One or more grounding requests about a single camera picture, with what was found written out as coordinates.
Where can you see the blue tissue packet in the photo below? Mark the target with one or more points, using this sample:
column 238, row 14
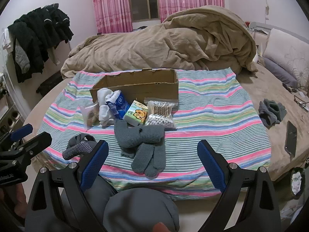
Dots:
column 122, row 104

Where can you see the window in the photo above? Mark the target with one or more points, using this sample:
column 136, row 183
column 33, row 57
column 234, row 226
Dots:
column 144, row 0

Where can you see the trash bin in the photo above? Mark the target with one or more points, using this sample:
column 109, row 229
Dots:
column 297, row 181

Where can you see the cardboard box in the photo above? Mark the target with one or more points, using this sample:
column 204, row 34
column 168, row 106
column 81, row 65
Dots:
column 144, row 89

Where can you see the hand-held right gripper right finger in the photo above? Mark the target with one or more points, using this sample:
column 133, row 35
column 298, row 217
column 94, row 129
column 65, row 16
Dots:
column 211, row 166

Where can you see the bag of cotton swabs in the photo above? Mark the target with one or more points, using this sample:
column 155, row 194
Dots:
column 160, row 116

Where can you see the beige duvet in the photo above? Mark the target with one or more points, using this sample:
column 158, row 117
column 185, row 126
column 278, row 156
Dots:
column 144, row 46

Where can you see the clear plastic snack bag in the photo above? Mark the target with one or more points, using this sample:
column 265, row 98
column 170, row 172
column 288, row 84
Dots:
column 89, row 116

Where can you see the person's grey trouser leg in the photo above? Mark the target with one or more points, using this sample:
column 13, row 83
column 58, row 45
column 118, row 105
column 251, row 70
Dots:
column 135, row 207

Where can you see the grey crumpled cloth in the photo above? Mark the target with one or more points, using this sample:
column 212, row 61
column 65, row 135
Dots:
column 271, row 111

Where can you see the white embroidered headboard cushion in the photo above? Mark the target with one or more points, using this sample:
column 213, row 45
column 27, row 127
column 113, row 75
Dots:
column 289, row 50

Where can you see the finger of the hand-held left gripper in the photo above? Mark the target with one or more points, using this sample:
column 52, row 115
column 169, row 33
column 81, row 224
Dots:
column 21, row 131
column 38, row 141

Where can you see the grey dotted sock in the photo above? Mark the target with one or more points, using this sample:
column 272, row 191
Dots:
column 77, row 148

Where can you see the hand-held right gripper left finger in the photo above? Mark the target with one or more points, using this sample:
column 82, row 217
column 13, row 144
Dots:
column 94, row 166

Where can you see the person's left forearm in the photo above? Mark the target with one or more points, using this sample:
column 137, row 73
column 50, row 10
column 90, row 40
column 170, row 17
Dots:
column 13, row 200

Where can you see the small green yellow box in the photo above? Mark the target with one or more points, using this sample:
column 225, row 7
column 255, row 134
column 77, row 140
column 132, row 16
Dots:
column 136, row 113

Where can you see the dark stool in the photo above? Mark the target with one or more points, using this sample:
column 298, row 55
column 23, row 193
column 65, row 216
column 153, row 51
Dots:
column 49, row 83

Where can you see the white socks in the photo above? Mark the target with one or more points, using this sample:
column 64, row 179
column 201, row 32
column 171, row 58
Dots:
column 103, row 111

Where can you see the grey pillow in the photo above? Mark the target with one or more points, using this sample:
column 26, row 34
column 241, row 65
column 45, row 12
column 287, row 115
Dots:
column 280, row 73

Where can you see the grey knitted glove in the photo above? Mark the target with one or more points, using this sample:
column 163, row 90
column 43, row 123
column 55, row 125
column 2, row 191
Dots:
column 149, row 160
column 144, row 134

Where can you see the beige bed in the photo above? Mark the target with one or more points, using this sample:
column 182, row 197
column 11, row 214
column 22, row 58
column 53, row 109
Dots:
column 260, row 89

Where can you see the black smartphone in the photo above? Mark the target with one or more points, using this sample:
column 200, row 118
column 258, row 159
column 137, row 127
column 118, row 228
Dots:
column 291, row 139

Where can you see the striped blanket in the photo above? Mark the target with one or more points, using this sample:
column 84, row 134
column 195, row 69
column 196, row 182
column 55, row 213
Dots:
column 205, row 116

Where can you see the pile of dark clothes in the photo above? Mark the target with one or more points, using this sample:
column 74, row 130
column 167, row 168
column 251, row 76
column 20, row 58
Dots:
column 36, row 36

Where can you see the storage shelf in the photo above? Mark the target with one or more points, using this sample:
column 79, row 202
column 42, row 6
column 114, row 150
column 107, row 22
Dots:
column 9, row 106

